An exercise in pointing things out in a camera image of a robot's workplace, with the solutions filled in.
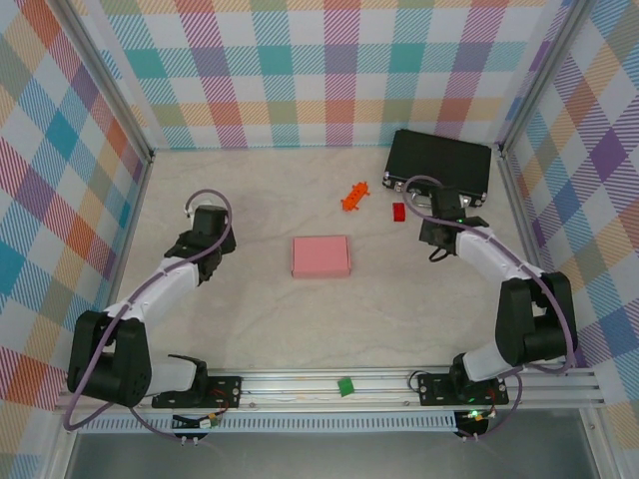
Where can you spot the pink paper box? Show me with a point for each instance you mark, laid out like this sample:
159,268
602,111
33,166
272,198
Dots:
320,257

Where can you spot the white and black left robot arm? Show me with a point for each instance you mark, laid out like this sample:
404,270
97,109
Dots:
160,289

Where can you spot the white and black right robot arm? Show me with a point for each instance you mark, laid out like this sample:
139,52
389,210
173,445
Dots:
489,254

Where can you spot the small red toy brick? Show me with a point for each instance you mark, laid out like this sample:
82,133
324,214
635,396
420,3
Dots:
398,213

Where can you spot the black case with metal latches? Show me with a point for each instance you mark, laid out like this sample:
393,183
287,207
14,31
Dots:
439,159

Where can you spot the orange toy brick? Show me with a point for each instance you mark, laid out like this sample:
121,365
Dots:
354,197

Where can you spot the green toy block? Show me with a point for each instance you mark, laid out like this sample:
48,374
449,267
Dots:
345,387

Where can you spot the green lit controller board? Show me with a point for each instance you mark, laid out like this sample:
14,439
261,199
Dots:
471,415

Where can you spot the grey metal panel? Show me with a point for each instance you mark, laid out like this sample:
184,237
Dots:
324,459

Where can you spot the aluminium side rail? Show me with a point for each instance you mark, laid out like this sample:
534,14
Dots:
519,209
135,209

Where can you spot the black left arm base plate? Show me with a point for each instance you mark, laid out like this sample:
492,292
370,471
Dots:
229,391

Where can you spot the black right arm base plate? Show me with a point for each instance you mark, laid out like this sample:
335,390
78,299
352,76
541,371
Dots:
432,391

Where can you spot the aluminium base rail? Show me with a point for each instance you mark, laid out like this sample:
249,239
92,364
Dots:
299,386

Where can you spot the aluminium corner post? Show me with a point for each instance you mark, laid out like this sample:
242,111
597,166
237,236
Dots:
107,85
544,75

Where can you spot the aluminium frame leg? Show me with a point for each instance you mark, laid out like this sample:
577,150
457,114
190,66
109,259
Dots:
599,449
56,449

